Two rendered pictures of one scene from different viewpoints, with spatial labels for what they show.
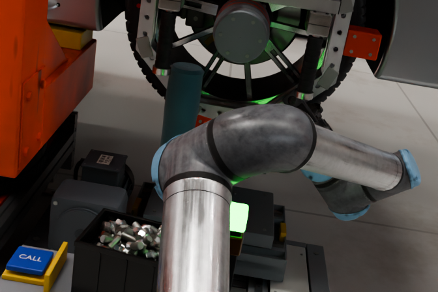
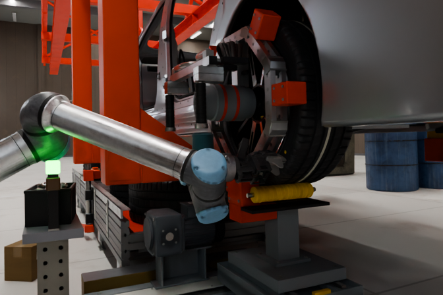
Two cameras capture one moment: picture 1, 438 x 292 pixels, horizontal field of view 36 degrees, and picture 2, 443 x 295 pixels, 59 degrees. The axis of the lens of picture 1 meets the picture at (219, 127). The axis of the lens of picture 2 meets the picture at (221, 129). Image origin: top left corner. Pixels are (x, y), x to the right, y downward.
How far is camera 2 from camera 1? 1.77 m
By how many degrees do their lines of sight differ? 67
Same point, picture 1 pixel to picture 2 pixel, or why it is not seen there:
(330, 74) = (267, 123)
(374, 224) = not seen: outside the picture
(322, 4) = (204, 62)
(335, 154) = (78, 122)
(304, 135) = (35, 101)
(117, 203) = (159, 215)
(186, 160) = not seen: hidden behind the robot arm
